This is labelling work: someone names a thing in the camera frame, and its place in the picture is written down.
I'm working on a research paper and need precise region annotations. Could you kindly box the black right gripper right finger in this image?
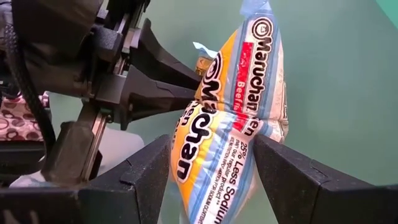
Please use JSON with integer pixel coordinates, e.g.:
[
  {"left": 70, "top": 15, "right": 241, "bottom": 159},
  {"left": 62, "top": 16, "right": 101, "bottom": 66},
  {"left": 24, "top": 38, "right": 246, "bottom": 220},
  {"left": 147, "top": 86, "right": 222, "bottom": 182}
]
[{"left": 253, "top": 134, "right": 398, "bottom": 224}]

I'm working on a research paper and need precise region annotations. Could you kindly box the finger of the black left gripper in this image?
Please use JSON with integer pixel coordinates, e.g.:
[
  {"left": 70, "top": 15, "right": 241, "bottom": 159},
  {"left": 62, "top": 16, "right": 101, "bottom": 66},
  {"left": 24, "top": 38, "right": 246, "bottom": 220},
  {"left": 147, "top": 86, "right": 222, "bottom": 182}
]
[
  {"left": 119, "top": 67, "right": 198, "bottom": 130},
  {"left": 130, "top": 18, "right": 200, "bottom": 90}
]

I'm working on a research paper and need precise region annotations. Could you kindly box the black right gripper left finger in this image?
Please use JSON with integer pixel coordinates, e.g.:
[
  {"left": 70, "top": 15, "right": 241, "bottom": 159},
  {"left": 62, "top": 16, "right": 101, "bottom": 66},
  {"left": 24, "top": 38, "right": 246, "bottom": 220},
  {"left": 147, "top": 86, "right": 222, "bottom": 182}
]
[{"left": 0, "top": 134, "right": 172, "bottom": 224}]

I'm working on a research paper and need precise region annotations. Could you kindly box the blue-striped less sodium ramen packet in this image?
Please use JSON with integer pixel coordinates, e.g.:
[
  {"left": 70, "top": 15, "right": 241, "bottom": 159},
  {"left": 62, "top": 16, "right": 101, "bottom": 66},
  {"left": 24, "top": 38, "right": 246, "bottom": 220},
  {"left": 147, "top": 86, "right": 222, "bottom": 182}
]
[{"left": 169, "top": 42, "right": 259, "bottom": 224}]

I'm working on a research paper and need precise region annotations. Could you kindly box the beef ramen packet red band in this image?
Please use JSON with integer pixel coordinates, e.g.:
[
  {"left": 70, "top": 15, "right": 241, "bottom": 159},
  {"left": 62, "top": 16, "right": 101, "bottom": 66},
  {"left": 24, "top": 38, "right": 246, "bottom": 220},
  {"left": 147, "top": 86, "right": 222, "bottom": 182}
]
[{"left": 214, "top": 0, "right": 289, "bottom": 144}]

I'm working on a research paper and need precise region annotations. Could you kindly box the pink patterned cloth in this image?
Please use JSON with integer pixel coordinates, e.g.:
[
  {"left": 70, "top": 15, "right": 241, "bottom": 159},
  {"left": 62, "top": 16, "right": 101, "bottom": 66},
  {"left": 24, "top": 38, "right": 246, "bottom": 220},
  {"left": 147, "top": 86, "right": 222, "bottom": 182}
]
[{"left": 0, "top": 91, "right": 50, "bottom": 142}]

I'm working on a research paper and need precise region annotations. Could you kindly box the green table mat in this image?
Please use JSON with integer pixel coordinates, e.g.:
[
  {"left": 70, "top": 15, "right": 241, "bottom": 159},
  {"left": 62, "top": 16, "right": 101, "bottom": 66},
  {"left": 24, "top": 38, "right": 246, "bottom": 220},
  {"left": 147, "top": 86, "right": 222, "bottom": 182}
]
[{"left": 49, "top": 0, "right": 398, "bottom": 224}]

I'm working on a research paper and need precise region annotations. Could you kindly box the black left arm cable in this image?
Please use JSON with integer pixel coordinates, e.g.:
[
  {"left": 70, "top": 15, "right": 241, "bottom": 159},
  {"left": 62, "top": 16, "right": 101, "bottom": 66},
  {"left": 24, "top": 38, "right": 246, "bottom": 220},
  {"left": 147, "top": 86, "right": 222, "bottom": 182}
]
[{"left": 4, "top": 23, "right": 57, "bottom": 156}]

